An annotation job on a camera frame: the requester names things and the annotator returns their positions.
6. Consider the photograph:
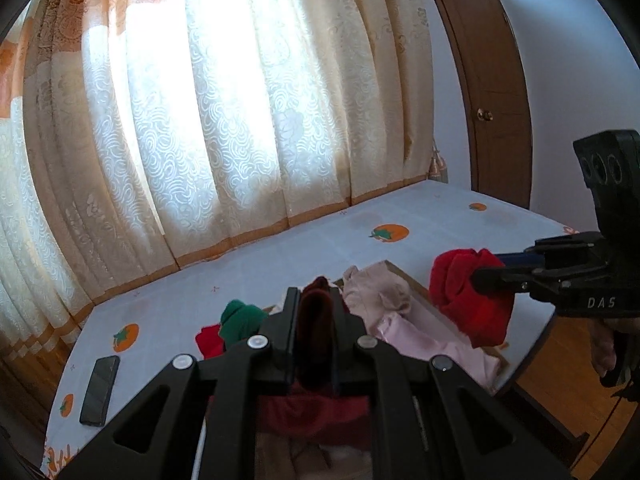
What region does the person's right hand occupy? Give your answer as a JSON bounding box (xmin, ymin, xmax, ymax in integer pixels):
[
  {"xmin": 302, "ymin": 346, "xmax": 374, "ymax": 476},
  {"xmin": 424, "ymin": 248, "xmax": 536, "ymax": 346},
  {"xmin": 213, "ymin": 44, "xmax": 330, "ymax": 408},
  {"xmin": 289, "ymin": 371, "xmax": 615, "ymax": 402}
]
[{"xmin": 589, "ymin": 316, "xmax": 621, "ymax": 376}]

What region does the red underwear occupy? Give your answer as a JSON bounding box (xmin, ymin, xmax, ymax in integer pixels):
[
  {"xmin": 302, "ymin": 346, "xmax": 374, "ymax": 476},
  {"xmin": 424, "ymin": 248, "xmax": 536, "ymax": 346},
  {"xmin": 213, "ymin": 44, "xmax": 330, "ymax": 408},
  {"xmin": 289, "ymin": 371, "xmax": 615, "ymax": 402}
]
[
  {"xmin": 195, "ymin": 324, "xmax": 231, "ymax": 361},
  {"xmin": 429, "ymin": 247, "xmax": 516, "ymax": 348}
]

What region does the shallow cardboard tray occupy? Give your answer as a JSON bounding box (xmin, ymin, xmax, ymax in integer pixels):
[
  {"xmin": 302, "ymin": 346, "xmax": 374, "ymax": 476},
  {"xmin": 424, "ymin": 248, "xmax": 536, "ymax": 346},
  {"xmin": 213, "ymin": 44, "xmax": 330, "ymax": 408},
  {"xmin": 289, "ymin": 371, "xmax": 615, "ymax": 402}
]
[{"xmin": 260, "ymin": 259, "xmax": 511, "ymax": 396}]

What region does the tan underwear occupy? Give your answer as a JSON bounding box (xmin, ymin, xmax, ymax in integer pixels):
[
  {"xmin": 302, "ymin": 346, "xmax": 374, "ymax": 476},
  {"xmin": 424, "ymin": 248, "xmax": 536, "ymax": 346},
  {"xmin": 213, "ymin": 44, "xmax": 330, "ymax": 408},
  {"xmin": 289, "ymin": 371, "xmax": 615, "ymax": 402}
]
[{"xmin": 341, "ymin": 265, "xmax": 413, "ymax": 333}]

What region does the pale pink underwear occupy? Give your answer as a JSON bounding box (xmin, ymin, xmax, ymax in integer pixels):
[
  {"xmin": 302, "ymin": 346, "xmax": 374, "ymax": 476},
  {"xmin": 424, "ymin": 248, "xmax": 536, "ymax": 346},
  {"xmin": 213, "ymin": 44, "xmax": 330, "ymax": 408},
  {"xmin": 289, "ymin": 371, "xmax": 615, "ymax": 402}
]
[{"xmin": 370, "ymin": 310, "xmax": 503, "ymax": 391}]

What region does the maroon underwear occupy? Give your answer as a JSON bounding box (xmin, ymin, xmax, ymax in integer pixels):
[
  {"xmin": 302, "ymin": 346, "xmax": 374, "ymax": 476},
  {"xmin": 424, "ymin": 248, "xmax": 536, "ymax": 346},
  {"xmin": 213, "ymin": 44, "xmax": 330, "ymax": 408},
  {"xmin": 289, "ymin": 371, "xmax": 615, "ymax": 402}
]
[{"xmin": 257, "ymin": 276, "xmax": 373, "ymax": 443}]

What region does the cream patterned curtain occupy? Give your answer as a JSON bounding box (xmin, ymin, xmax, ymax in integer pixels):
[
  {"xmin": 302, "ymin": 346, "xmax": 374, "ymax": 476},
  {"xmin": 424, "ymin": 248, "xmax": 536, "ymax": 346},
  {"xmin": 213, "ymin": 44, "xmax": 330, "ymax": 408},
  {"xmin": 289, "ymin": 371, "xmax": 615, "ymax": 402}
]
[{"xmin": 0, "ymin": 0, "xmax": 436, "ymax": 361}]

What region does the curtain tassel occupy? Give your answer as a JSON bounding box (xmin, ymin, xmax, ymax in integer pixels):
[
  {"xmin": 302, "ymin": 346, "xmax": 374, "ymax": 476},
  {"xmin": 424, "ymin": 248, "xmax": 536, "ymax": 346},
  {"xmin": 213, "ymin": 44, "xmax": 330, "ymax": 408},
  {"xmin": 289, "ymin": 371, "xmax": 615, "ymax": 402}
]
[{"xmin": 427, "ymin": 142, "xmax": 449, "ymax": 183}]

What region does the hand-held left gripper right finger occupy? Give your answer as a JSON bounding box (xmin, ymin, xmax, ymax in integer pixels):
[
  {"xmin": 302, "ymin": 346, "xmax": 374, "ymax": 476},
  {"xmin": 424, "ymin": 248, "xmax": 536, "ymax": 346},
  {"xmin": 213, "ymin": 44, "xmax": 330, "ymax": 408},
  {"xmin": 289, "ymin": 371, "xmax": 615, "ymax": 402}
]
[{"xmin": 327, "ymin": 287, "xmax": 573, "ymax": 480}]

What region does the green navy underwear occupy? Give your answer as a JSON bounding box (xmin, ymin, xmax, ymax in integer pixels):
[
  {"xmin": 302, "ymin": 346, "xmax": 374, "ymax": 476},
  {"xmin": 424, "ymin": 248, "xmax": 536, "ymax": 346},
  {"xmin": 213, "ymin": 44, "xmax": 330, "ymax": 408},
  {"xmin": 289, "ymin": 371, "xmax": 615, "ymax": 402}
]
[{"xmin": 220, "ymin": 300, "xmax": 271, "ymax": 346}]

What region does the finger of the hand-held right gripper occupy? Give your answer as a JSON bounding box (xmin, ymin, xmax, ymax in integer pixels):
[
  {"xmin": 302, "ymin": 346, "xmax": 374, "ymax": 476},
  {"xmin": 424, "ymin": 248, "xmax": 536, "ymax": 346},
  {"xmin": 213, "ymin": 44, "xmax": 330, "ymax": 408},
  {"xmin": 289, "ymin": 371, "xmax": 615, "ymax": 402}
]
[
  {"xmin": 471, "ymin": 262, "xmax": 576, "ymax": 306},
  {"xmin": 497, "ymin": 231, "xmax": 608, "ymax": 267}
]

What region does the brown wooden door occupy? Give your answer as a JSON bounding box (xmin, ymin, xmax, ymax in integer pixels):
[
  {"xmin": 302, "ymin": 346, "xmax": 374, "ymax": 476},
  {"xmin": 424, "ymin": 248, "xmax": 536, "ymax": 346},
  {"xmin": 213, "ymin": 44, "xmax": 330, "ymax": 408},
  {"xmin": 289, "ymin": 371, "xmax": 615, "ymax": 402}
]
[{"xmin": 417, "ymin": 0, "xmax": 533, "ymax": 211}]

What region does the black smartphone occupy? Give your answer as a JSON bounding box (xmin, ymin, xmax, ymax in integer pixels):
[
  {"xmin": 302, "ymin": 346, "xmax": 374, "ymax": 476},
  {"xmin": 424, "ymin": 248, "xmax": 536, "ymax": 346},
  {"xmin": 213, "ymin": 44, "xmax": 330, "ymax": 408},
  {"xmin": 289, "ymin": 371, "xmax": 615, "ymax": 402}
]
[{"xmin": 79, "ymin": 355, "xmax": 121, "ymax": 427}]

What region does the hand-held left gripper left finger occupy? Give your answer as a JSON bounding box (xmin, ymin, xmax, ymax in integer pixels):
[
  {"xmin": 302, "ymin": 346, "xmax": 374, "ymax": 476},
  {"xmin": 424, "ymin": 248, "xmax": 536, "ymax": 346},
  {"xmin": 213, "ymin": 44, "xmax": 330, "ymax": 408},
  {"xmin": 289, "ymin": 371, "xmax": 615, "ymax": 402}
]
[{"xmin": 60, "ymin": 286, "xmax": 301, "ymax": 480}]

